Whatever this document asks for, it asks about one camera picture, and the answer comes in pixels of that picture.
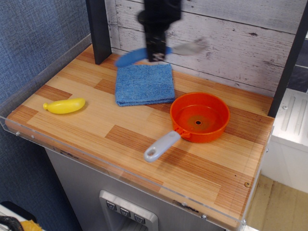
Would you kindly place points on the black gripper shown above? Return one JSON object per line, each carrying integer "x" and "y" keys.
{"x": 155, "y": 35}

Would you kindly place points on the blue handled spork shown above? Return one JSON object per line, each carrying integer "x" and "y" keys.
{"x": 189, "y": 48}

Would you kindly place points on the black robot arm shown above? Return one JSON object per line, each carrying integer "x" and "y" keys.
{"x": 156, "y": 18}

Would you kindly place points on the blue folded cloth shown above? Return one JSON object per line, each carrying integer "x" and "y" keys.
{"x": 144, "y": 85}

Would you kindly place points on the yellow toy banana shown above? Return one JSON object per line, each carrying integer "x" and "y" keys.
{"x": 65, "y": 106}

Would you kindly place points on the clear acrylic table guard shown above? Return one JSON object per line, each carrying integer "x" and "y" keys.
{"x": 213, "y": 179}

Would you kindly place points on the grey cabinet with dispenser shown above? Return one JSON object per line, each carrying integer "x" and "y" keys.
{"x": 102, "y": 202}

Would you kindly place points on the white appliance at right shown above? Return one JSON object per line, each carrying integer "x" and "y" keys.
{"x": 286, "y": 157}

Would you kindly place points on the black yellow object bottom left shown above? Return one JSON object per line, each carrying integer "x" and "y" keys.
{"x": 15, "y": 218}

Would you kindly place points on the dark left frame post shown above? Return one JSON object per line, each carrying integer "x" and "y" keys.
{"x": 99, "y": 29}

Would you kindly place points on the dark frame post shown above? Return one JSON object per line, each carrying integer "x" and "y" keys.
{"x": 99, "y": 29}
{"x": 290, "y": 63}

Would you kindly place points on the orange pot grey handle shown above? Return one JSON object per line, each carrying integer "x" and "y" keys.
{"x": 196, "y": 117}

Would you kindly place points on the dark right frame post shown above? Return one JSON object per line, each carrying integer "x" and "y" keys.
{"x": 290, "y": 63}

